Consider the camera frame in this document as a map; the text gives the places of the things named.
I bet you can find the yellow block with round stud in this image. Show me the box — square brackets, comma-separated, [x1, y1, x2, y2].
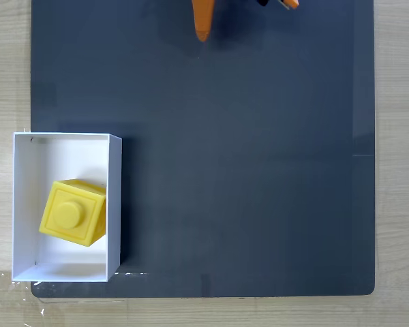
[38, 178, 108, 248]

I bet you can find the white open cardboard box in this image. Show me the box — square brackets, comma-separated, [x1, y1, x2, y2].
[11, 131, 123, 283]

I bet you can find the dark grey table mat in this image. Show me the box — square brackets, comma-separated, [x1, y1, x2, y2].
[30, 0, 376, 300]

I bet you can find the clear adhesive tape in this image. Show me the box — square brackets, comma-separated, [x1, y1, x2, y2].
[0, 268, 46, 320]

